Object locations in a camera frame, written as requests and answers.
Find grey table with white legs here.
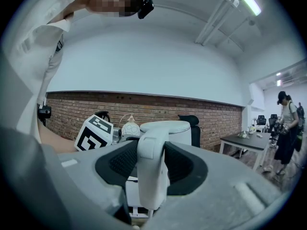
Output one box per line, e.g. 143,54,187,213
219,131,273,171

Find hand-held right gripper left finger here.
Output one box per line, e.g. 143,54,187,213
42,139,139,230

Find dark badge on shirt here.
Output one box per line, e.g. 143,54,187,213
55,35,65,54

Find white ceiling pipes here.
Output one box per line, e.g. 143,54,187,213
194,0,240,46

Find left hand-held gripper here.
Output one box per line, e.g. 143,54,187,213
74,111,114,152

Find round white patterned vase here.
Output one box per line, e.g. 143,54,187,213
120,113,141,138

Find black head-worn camera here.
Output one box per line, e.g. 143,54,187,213
137,0,155,20

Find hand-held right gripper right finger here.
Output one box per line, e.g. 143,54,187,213
143,141,285,230

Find long ceiling light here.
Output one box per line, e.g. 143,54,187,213
226,0,262,16

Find black body-worn camera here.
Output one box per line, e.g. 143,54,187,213
37,105,52,119

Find person's left forearm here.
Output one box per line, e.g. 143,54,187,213
37,123,78,153

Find person's white shirt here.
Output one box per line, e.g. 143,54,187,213
0,0,83,145

